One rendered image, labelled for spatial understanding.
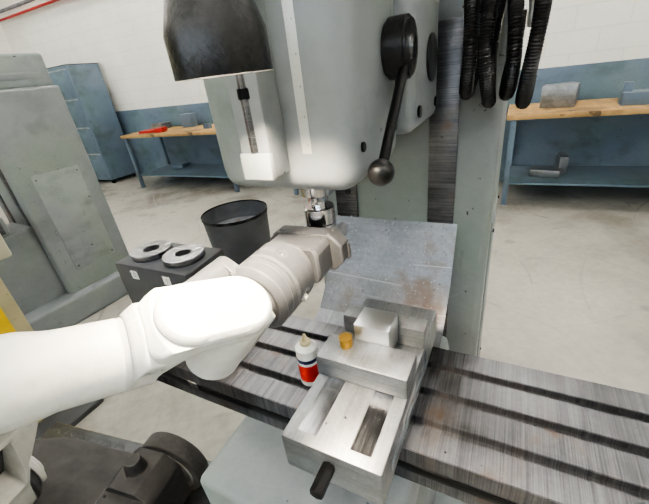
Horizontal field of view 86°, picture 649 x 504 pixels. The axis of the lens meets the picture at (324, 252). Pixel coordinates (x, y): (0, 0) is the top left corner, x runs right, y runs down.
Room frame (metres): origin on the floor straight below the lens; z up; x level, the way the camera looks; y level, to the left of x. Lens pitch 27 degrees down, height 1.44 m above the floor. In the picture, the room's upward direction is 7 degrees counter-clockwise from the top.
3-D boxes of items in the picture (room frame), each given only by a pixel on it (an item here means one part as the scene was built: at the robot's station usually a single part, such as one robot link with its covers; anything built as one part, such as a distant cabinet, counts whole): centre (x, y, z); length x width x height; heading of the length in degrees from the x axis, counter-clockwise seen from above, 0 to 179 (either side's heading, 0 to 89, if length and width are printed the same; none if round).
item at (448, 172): (1.05, -0.31, 0.78); 0.50 x 0.47 x 1.56; 151
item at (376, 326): (0.47, -0.07, 1.03); 0.06 x 0.05 x 0.06; 60
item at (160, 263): (0.72, 0.35, 1.02); 0.22 x 0.12 x 0.20; 62
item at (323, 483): (0.27, 0.04, 0.97); 0.04 x 0.02 x 0.02; 150
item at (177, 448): (0.65, 0.51, 0.50); 0.20 x 0.05 x 0.20; 70
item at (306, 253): (0.43, 0.05, 1.21); 0.13 x 0.12 x 0.10; 60
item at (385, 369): (0.42, -0.04, 1.01); 0.15 x 0.06 x 0.04; 60
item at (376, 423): (0.44, -0.06, 0.98); 0.35 x 0.15 x 0.11; 150
